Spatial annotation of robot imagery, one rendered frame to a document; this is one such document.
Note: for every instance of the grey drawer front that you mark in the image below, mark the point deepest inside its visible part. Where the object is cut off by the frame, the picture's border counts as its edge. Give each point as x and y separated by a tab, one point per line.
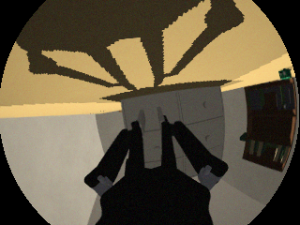
209	134
153	150
190	170
168	104
195	105
179	165

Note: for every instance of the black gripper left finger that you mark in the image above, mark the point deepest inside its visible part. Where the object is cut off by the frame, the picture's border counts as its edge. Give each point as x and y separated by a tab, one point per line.
105	173

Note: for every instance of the grey chest of drawers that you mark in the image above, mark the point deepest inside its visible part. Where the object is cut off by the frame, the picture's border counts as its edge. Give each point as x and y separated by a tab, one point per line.
181	119

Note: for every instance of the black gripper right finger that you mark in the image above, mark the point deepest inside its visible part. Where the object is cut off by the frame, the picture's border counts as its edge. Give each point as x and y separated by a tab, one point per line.
209	168

